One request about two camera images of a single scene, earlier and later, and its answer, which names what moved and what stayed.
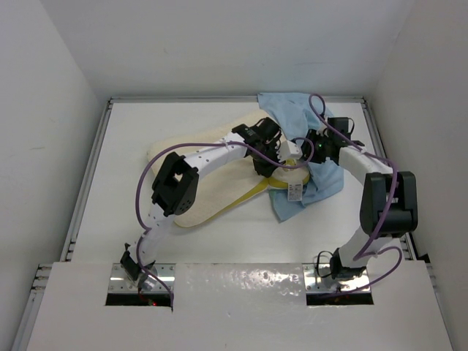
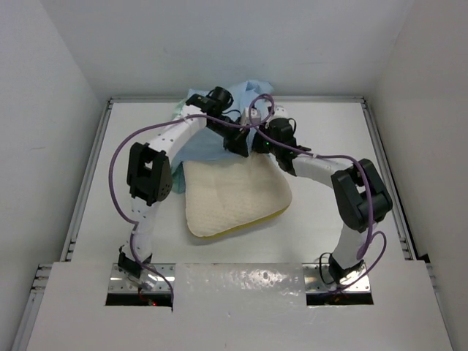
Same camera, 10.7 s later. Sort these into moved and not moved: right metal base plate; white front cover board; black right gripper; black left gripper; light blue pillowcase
Moved: black right gripper; black left gripper; light blue pillowcase
Not moved: right metal base plate; white front cover board
